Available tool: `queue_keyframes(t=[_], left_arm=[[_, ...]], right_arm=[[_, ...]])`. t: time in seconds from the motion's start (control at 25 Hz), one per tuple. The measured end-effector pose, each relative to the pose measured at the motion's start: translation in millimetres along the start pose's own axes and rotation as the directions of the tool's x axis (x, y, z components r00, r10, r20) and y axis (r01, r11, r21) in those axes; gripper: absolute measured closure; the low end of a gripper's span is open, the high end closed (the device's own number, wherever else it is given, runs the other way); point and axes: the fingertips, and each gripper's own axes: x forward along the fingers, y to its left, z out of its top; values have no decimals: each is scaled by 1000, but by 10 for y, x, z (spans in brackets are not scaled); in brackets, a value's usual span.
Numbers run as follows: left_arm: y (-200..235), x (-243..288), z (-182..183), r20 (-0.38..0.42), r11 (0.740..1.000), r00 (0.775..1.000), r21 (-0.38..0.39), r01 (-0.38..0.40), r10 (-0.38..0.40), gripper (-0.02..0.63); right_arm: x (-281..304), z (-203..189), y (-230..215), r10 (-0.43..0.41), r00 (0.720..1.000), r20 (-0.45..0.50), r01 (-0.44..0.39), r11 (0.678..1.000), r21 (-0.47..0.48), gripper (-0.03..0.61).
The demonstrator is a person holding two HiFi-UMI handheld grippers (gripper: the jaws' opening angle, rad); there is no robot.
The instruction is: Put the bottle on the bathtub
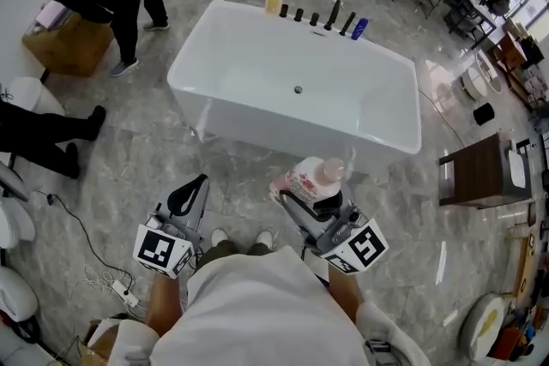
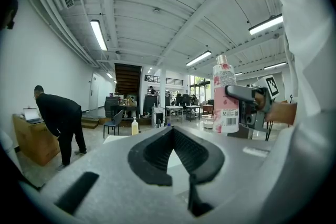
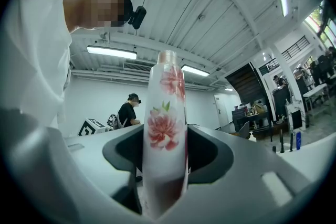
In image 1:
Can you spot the person's right forearm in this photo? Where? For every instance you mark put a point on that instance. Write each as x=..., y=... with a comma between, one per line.
x=345, y=295

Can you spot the black faucet knob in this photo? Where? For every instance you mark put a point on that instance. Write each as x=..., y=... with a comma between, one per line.
x=284, y=11
x=299, y=14
x=314, y=19

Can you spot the pink lotion bottle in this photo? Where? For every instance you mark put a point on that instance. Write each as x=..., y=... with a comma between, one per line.
x=306, y=180

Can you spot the person's left forearm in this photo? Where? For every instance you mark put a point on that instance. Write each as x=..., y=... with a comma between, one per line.
x=163, y=304

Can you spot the person's leg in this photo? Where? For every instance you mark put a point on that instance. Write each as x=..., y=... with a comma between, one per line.
x=259, y=249
x=214, y=255

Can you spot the round white basin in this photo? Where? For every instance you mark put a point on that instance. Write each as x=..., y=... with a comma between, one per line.
x=474, y=83
x=491, y=68

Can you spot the person's right leg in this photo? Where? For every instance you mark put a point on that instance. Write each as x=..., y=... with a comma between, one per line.
x=259, y=249

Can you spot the black cylinder bin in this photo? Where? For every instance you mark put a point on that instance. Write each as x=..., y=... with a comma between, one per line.
x=484, y=114

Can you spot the person's white shirt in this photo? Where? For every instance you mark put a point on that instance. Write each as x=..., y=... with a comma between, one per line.
x=257, y=313

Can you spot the black faucet spout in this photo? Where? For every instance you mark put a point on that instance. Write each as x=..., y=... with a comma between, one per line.
x=332, y=15

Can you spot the dark wooden vanity cabinet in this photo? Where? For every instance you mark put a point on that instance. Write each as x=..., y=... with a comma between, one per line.
x=476, y=171

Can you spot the person's right white shoe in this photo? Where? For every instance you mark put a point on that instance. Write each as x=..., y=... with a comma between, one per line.
x=264, y=238

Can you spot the person's left white shoe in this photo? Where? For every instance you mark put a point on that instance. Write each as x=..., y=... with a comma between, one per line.
x=219, y=236

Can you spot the white bathtub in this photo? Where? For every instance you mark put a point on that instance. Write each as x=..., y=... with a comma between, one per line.
x=279, y=68

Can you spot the person's left leg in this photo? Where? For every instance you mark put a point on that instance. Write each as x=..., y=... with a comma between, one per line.
x=214, y=255

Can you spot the blue bottle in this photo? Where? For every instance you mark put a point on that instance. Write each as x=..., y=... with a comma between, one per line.
x=359, y=30

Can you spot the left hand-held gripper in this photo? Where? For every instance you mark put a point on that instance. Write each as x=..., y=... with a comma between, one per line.
x=156, y=248

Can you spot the person's white shoe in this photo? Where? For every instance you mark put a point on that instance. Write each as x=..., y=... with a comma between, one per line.
x=264, y=238
x=219, y=236

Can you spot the white sink basin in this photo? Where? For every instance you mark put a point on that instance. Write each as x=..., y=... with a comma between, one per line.
x=517, y=165

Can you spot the wooden box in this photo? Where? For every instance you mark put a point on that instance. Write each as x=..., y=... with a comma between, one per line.
x=73, y=47

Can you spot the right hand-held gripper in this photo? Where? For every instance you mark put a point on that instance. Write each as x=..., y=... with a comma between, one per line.
x=364, y=246

